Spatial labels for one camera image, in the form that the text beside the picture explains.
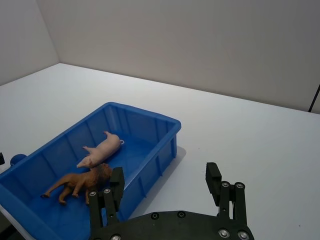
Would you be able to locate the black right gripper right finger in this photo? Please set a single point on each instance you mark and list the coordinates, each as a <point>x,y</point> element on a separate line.
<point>212,183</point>

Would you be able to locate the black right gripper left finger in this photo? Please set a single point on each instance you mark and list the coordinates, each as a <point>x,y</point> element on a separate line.
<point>117,185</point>

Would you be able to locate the pink toy pig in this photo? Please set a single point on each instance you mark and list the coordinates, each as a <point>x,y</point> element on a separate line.
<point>105,150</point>

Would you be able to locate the brown toy lion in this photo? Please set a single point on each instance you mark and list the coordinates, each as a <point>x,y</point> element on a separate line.
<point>80,182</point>

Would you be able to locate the blue plastic bin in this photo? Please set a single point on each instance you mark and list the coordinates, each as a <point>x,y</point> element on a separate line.
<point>150,140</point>

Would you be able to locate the small blue round object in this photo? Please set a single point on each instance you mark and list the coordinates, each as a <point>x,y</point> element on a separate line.
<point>17,159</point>

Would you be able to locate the small black object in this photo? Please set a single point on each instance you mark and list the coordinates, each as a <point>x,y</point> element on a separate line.
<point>1,159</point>

